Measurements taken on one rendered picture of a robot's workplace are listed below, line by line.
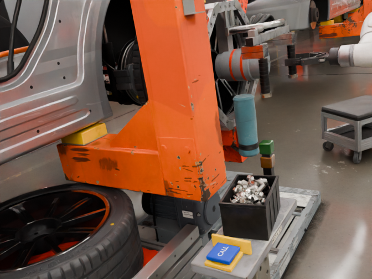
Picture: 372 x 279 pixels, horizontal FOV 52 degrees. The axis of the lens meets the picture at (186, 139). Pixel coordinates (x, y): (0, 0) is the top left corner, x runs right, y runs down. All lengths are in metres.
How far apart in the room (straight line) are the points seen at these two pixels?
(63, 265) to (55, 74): 0.67
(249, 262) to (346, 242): 0.93
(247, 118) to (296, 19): 2.81
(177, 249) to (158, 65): 0.59
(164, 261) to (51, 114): 0.63
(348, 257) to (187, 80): 1.12
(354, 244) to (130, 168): 1.10
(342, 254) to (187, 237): 0.80
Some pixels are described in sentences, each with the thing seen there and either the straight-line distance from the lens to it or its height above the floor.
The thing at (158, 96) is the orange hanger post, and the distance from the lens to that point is 1.18.
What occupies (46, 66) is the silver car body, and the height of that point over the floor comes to 1.00.
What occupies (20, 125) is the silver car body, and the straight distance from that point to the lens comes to 1.34.
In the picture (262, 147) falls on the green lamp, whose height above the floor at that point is 0.65.
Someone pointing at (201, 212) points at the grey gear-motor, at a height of 0.34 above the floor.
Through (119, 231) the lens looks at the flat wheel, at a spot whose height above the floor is 0.50.
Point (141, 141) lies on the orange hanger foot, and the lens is 1.31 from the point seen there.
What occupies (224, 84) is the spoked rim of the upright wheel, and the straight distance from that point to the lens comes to 1.87.
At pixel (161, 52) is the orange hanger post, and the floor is 1.00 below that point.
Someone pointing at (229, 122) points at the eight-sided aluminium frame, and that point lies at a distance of 1.68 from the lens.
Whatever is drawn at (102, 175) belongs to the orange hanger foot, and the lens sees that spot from 1.49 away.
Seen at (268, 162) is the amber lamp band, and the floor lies 0.59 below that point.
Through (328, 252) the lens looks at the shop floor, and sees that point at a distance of 1.88.
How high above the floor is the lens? 1.10
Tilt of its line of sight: 18 degrees down
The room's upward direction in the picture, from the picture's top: 9 degrees counter-clockwise
